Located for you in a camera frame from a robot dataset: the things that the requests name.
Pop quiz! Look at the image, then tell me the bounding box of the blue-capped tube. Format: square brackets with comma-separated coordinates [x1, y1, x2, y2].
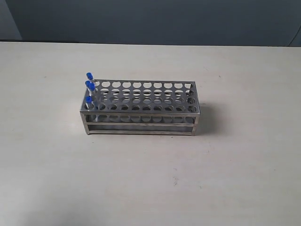
[85, 96, 94, 110]
[85, 81, 95, 101]
[86, 72, 95, 84]

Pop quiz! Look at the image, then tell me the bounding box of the stainless steel test tube rack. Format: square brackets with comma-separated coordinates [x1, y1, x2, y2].
[79, 79, 201, 136]

